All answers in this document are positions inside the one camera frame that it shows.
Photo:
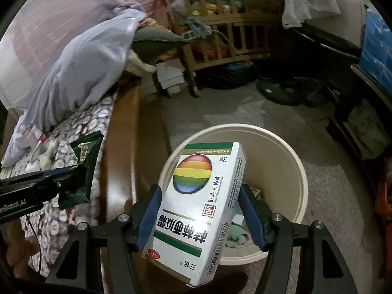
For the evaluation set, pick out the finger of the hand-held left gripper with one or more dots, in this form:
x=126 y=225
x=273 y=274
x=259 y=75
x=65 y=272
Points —
x=61 y=172
x=69 y=185

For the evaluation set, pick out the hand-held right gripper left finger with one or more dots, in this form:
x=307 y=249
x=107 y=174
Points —
x=150 y=217

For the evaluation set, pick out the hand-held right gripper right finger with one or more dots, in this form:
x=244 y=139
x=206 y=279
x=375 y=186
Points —
x=252 y=217

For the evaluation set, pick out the dark green snack packet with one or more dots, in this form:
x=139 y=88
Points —
x=88 y=156

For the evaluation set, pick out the white medicine box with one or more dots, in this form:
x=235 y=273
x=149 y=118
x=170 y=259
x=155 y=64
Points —
x=196 y=220

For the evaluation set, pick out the cream plastic bucket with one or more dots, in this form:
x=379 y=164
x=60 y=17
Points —
x=275 y=159

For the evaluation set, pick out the person's left hand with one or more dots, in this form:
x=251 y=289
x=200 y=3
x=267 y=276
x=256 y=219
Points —
x=21 y=242

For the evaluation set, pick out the teal crumpled cloth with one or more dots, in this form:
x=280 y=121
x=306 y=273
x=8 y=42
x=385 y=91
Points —
x=237 y=234

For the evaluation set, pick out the pink insulated bottle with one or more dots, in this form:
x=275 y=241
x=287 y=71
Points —
x=23 y=130

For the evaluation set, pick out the printed fleece blanket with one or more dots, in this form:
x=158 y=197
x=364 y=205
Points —
x=95 y=119

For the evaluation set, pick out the light blue duvet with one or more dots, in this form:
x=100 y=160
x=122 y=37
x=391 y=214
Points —
x=76 y=67

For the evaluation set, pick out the black fan base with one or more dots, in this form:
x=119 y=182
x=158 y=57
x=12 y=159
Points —
x=284 y=93

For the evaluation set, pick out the white cardboard box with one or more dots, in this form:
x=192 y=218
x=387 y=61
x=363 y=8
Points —
x=168 y=72
x=174 y=90

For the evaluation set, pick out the red orange bag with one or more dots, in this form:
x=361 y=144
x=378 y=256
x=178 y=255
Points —
x=384 y=196

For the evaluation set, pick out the dark wooden shelf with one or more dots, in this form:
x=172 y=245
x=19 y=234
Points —
x=343 y=110

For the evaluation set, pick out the translucent plastic bag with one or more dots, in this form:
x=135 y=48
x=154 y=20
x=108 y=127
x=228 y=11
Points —
x=364 y=128

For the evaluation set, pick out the black plastic bag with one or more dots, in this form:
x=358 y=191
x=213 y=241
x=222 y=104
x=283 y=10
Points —
x=226 y=75

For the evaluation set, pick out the pink mosquito net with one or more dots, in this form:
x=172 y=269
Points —
x=46 y=12

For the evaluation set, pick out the grey green pillow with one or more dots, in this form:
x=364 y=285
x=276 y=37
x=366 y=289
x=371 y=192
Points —
x=153 y=39

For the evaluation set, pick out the black metal stand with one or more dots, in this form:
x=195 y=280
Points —
x=324 y=39

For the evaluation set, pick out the blue grey knit cloth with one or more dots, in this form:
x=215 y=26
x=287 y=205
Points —
x=196 y=26

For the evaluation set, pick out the wooden baby crib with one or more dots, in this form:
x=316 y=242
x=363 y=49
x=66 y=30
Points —
x=232 y=20

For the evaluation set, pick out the blue storage box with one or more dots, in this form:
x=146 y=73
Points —
x=376 y=49

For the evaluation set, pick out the large white printed bag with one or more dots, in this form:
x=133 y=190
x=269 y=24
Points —
x=306 y=3

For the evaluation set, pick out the white appliance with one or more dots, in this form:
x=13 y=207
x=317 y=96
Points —
x=349 y=18

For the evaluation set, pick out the brown wooden bed frame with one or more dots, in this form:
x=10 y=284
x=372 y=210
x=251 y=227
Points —
x=122 y=134

